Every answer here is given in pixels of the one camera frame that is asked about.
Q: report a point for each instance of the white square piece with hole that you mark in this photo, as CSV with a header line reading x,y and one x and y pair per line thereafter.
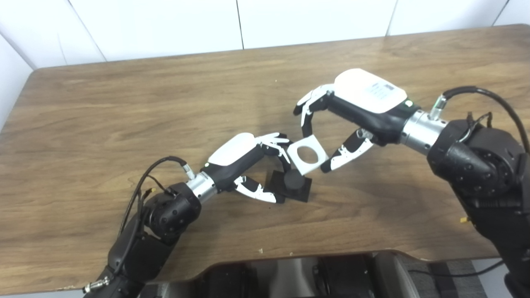
x,y
307,167

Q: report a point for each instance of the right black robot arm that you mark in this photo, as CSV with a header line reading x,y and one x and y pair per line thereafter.
x,y
476,165

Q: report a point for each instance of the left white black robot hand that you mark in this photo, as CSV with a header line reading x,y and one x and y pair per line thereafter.
x,y
232,155

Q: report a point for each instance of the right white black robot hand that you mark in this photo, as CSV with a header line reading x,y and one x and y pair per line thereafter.
x,y
364,95

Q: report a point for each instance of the black peg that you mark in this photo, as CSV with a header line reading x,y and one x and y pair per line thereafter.
x,y
296,186

